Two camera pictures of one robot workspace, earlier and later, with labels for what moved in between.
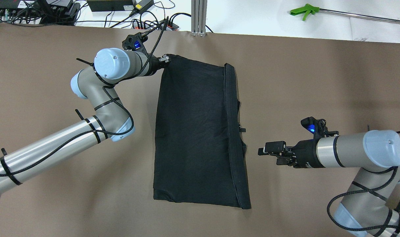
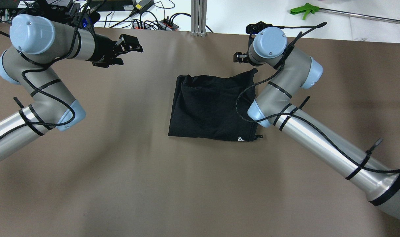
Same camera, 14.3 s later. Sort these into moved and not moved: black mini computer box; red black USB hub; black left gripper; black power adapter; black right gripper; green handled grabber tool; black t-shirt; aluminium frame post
Moved: black right gripper; black left gripper; black t-shirt
Not moved: aluminium frame post; red black USB hub; black mini computer box; black power adapter; green handled grabber tool
